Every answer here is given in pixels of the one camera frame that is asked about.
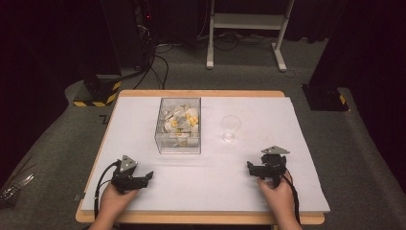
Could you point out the person's left hand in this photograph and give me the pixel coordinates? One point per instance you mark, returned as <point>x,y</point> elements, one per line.
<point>116,199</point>

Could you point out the shiny clear plastic packet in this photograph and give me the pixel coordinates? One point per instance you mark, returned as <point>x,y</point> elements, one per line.
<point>14,190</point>

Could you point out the dark equipment rack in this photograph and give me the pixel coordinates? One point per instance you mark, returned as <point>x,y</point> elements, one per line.
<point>145,22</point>

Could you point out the white table cover board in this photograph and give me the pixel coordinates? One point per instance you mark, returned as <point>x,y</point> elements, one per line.
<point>223,179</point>

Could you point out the white metal stand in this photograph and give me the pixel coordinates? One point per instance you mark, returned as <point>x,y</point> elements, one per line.
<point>245,22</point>

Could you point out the person's right hand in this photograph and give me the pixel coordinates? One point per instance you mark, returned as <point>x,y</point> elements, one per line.
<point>278,198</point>

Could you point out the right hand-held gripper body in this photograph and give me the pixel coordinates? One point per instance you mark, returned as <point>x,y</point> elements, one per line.
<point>271,163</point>

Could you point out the clear glass cup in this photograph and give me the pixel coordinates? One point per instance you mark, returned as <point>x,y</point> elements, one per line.
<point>230,127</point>

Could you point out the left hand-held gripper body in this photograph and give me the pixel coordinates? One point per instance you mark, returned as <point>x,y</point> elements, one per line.
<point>126,179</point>

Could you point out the black stand with striped base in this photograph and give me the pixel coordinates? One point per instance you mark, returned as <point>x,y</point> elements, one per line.
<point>99,92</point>
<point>325,96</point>

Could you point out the clear plastic box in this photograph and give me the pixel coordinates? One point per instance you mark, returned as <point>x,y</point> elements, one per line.
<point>178,126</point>

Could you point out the pile of tea bags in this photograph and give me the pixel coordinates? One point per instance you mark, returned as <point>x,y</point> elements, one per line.
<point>180,123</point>

